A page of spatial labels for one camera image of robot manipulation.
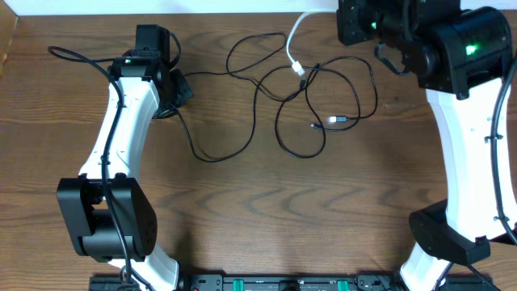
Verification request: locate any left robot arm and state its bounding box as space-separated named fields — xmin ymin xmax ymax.
xmin=57 ymin=24 xmax=193 ymax=290

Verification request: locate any black usb cable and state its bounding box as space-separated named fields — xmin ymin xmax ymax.
xmin=274 ymin=55 xmax=380 ymax=159

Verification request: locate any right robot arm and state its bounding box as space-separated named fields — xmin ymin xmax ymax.
xmin=336 ymin=1 xmax=516 ymax=290

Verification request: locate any long black cable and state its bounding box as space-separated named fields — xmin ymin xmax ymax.
xmin=169 ymin=32 xmax=322 ymax=164

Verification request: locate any white usb cable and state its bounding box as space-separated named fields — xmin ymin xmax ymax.
xmin=285 ymin=11 xmax=338 ymax=78

